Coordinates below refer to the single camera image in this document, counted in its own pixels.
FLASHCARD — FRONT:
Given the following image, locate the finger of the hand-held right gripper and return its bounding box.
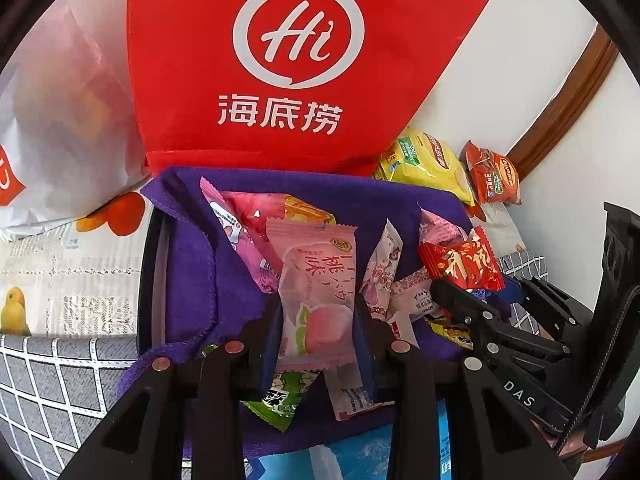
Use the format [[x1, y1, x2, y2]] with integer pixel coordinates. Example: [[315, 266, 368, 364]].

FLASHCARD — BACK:
[[505, 275, 584, 329], [432, 279, 572, 362]]

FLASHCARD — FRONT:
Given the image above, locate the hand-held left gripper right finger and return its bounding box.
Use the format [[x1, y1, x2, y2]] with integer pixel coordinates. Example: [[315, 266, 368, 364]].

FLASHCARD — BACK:
[[355, 305, 576, 480]]

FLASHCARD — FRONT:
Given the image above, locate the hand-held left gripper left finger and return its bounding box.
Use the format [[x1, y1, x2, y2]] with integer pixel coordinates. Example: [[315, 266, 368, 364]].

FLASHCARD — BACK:
[[60, 300, 286, 480]]

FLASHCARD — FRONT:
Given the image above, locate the yellow snack packet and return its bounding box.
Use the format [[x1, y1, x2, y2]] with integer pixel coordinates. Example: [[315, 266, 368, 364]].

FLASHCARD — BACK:
[[430, 317, 474, 352]]

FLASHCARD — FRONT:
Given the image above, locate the white snack packet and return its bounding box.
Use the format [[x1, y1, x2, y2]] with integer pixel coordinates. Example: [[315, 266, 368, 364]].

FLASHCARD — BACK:
[[325, 360, 377, 422]]

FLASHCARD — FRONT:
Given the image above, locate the red snack packet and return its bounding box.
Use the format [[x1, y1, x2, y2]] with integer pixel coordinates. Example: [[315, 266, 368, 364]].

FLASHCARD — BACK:
[[417, 227, 506, 293]]

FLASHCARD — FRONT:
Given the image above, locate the green snack packet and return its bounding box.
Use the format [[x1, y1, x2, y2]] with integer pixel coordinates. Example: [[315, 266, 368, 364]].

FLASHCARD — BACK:
[[242, 367, 321, 433]]

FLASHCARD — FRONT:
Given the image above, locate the pink triangular snack packet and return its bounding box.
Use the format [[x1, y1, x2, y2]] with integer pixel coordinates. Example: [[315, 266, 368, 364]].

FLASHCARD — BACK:
[[417, 207, 476, 261]]

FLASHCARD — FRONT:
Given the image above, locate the pink peach snack packet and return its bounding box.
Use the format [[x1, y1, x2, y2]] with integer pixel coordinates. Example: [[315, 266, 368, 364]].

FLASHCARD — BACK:
[[265, 217, 358, 373]]

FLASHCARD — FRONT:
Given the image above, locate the pale pink pastry packet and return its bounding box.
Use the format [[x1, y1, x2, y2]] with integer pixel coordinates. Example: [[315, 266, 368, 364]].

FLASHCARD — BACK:
[[361, 219, 443, 341]]

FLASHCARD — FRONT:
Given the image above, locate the long berry candy packet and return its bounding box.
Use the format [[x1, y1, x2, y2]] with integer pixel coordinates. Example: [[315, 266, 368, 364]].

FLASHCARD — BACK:
[[200, 176, 286, 293]]

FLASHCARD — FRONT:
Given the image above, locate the black tray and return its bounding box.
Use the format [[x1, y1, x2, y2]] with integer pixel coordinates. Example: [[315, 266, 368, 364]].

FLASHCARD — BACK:
[[136, 207, 171, 361]]

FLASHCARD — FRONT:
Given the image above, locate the pink and yellow packet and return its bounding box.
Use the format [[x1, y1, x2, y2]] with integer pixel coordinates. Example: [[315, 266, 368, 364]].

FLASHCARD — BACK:
[[282, 195, 337, 226]]

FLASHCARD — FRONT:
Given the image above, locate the blue tissue pack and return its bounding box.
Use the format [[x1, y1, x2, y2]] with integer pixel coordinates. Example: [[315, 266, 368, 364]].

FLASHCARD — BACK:
[[260, 400, 453, 480]]

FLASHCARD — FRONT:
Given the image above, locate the purple cloth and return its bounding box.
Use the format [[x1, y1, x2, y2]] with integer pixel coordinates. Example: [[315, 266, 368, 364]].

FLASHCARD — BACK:
[[117, 165, 473, 456]]

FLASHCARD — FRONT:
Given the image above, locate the orange chips bag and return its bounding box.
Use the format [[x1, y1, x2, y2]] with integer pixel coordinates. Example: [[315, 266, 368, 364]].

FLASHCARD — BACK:
[[460, 140, 522, 207]]

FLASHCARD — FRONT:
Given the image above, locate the yellow chips bag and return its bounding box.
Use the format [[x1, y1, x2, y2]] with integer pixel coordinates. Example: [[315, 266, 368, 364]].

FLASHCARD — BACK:
[[372, 127, 476, 206]]

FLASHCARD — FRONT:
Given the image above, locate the fruit printed table cover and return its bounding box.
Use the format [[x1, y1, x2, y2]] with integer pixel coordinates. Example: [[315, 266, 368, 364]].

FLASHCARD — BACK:
[[0, 190, 156, 341]]

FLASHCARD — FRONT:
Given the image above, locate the grey checked star blanket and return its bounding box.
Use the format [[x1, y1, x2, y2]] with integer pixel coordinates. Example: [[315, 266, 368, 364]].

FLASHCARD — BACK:
[[0, 252, 551, 480]]

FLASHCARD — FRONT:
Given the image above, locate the red paper shopping bag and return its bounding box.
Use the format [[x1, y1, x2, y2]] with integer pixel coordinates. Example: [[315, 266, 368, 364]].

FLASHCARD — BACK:
[[125, 0, 502, 178]]

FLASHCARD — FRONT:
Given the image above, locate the white plastic shopping bag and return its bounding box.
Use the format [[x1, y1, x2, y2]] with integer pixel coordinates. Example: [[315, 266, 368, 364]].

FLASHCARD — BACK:
[[0, 0, 151, 236]]

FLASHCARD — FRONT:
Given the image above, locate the brown wooden door frame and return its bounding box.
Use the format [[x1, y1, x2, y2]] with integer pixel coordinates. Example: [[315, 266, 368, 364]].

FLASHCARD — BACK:
[[505, 22, 621, 178]]

